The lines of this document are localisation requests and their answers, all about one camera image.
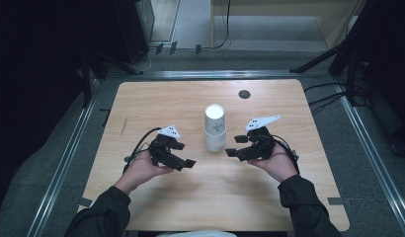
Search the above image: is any right hand-held gripper cable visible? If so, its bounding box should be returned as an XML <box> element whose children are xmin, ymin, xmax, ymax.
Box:
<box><xmin>271</xmin><ymin>133</ymin><xmax>301</xmax><ymax>175</ymax></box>

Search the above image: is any person's left hand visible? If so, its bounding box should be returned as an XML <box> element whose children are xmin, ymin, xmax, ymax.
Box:
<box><xmin>115</xmin><ymin>150</ymin><xmax>175</xmax><ymax>196</ymax></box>

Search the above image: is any black tripod stand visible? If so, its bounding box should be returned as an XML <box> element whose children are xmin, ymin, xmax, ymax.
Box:
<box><xmin>288</xmin><ymin>0</ymin><xmax>382</xmax><ymax>108</ymax></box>

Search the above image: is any black floor cable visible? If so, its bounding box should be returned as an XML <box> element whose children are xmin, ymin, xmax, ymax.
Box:
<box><xmin>303</xmin><ymin>82</ymin><xmax>346</xmax><ymax>93</ymax></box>
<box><xmin>310</xmin><ymin>95</ymin><xmax>344</xmax><ymax>116</ymax></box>
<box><xmin>307</xmin><ymin>92</ymin><xmax>346</xmax><ymax>108</ymax></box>

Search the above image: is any black cabinet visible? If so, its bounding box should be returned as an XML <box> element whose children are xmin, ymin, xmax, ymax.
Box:
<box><xmin>113</xmin><ymin>0</ymin><xmax>155</xmax><ymax>64</ymax></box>

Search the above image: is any black metal stand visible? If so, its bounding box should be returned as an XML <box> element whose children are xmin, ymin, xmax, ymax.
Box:
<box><xmin>79</xmin><ymin>47</ymin><xmax>144</xmax><ymax>109</ymax></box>

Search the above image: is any person's right hand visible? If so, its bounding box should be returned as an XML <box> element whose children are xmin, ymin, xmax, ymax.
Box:
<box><xmin>247</xmin><ymin>143</ymin><xmax>298</xmax><ymax>184</ymax></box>

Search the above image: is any black hanging cable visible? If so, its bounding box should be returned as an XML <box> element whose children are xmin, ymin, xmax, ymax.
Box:
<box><xmin>211</xmin><ymin>0</ymin><xmax>232</xmax><ymax>50</ymax></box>

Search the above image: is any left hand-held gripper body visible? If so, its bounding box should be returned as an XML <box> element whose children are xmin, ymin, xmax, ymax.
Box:
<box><xmin>147</xmin><ymin>124</ymin><xmax>182</xmax><ymax>167</ymax></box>

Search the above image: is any printed white paper cup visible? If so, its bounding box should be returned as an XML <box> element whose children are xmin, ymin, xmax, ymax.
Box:
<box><xmin>203</xmin><ymin>104</ymin><xmax>227</xmax><ymax>134</ymax></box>

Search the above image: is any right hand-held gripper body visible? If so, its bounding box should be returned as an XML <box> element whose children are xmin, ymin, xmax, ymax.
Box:
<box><xmin>244</xmin><ymin>115</ymin><xmax>282</xmax><ymax>161</ymax></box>

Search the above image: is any light wooden cabinet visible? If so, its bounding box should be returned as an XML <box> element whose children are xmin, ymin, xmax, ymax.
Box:
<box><xmin>209</xmin><ymin>0</ymin><xmax>366</xmax><ymax>50</ymax></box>

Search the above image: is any plain white paper cup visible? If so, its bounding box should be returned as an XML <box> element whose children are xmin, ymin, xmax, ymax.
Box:
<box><xmin>203</xmin><ymin>126</ymin><xmax>227</xmax><ymax>153</ymax></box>

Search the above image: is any black curtain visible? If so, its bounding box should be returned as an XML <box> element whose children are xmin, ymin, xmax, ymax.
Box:
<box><xmin>0</xmin><ymin>0</ymin><xmax>120</xmax><ymax>225</ymax></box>
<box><xmin>352</xmin><ymin>0</ymin><xmax>405</xmax><ymax>136</ymax></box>

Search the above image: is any metal frame rail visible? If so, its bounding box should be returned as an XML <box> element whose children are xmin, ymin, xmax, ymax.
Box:
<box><xmin>333</xmin><ymin>78</ymin><xmax>405</xmax><ymax>237</ymax></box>
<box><xmin>26</xmin><ymin>77</ymin><xmax>105</xmax><ymax>237</ymax></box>
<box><xmin>103</xmin><ymin>69</ymin><xmax>333</xmax><ymax>81</ymax></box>

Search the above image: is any white floor cable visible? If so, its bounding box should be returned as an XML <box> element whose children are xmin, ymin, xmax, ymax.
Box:
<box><xmin>132</xmin><ymin>45</ymin><xmax>159</xmax><ymax>73</ymax></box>

